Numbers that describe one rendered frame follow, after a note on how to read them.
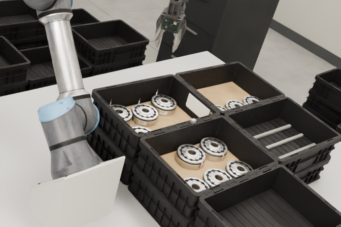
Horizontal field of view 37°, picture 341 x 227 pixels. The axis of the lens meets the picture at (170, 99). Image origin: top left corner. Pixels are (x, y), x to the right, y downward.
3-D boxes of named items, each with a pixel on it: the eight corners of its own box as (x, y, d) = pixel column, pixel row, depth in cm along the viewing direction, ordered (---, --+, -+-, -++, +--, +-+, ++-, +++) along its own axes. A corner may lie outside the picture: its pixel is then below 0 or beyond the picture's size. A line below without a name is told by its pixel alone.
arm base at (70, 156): (64, 177, 147) (53, 144, 148) (45, 181, 159) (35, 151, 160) (108, 161, 156) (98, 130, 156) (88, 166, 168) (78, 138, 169)
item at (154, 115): (150, 103, 200) (150, 102, 200) (162, 118, 193) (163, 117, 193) (127, 106, 195) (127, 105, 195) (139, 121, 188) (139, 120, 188)
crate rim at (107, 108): (171, 78, 211) (173, 73, 210) (220, 118, 194) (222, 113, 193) (89, 95, 186) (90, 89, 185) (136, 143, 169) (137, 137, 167)
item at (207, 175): (217, 193, 165) (217, 192, 165) (197, 174, 171) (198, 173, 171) (238, 185, 171) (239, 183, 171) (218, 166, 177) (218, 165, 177)
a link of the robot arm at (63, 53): (55, 142, 165) (20, -22, 167) (74, 138, 180) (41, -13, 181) (89, 135, 163) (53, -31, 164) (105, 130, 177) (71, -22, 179)
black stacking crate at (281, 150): (269, 187, 182) (280, 163, 176) (213, 139, 199) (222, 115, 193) (331, 159, 207) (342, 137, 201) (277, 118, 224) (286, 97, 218)
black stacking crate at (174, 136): (186, 225, 156) (196, 198, 150) (131, 165, 173) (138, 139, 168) (268, 188, 181) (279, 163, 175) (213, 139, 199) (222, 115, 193)
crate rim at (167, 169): (194, 203, 151) (196, 197, 150) (136, 143, 168) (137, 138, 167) (278, 167, 176) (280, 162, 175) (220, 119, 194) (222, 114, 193)
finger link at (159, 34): (146, 47, 175) (158, 26, 170) (150, 41, 180) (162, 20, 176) (154, 52, 175) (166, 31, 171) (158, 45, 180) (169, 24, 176)
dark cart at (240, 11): (189, 115, 361) (226, -3, 315) (148, 82, 385) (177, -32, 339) (243, 97, 402) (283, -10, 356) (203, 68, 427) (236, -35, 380)
